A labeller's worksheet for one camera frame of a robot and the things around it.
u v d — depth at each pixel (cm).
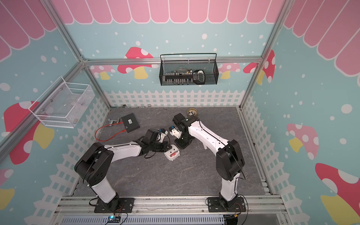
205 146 97
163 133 85
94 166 48
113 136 103
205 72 92
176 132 79
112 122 109
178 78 89
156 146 81
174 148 92
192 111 116
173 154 90
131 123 108
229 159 47
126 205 75
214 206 73
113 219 73
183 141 72
